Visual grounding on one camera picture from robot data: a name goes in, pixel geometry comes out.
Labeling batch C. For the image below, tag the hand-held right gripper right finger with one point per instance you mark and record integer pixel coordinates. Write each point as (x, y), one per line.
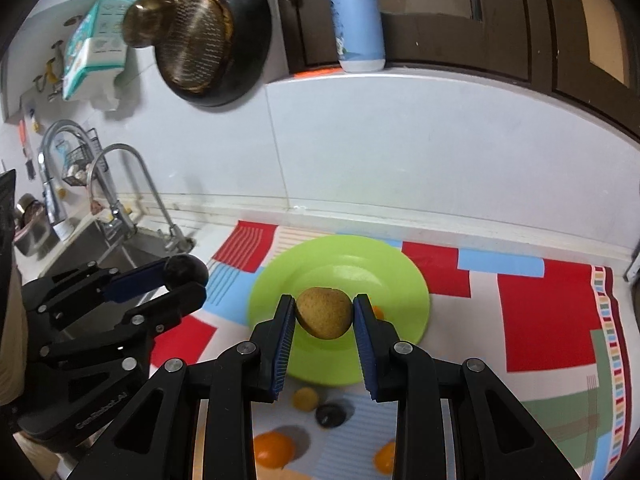
(365, 355)

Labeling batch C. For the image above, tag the grey striped rack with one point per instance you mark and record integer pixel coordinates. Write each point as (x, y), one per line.
(632, 265)

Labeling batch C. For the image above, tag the dark plum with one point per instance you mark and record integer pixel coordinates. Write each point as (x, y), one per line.
(186, 270)
(330, 414)

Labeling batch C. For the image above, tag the metal pot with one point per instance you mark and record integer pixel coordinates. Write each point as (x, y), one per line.
(30, 230)

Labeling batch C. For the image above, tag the white and blue pump bottle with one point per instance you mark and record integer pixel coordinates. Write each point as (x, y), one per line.
(356, 25)

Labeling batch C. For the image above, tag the person's left forearm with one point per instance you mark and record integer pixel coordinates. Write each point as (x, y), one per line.
(10, 340)

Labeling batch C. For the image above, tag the tall pull-down faucet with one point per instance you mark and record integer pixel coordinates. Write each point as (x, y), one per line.
(47, 180)

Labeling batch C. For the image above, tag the dark brown window frame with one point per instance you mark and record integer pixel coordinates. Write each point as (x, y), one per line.
(500, 50)

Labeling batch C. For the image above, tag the brown round fruit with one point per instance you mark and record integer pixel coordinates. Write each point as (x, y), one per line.
(324, 312)

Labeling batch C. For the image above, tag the small gooseneck faucet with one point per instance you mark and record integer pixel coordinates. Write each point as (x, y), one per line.
(150, 192)

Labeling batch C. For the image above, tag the red hanging tool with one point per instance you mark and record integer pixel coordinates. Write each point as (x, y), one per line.
(22, 135)

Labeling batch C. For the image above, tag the golden perforated strainer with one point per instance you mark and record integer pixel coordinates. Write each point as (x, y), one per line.
(200, 45)

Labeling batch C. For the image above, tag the orange mandarin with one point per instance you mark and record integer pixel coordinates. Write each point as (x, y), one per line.
(378, 312)
(386, 457)
(273, 450)
(305, 398)

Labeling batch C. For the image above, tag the green plate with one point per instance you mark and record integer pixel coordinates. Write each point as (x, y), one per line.
(340, 270)

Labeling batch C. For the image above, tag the black hanging brush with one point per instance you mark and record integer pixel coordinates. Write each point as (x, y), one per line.
(30, 167)

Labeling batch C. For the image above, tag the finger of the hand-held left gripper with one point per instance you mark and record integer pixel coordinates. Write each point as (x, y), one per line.
(175, 305)
(140, 280)

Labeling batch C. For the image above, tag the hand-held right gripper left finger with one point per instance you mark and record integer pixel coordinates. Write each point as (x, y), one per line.
(282, 350)

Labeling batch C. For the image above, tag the orange tape strip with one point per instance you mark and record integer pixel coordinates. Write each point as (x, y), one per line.
(315, 73)

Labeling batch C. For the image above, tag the tissue pack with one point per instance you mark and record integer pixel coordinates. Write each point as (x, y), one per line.
(97, 45)

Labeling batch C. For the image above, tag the brass ladle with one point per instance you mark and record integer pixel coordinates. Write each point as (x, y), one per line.
(147, 20)

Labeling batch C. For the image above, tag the colourful patchwork mat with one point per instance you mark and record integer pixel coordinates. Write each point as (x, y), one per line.
(540, 320)

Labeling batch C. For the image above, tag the metal wall hook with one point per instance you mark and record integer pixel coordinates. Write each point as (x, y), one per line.
(39, 82)
(57, 50)
(71, 21)

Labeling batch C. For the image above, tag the black frying pan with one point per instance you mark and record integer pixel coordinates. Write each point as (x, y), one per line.
(250, 35)

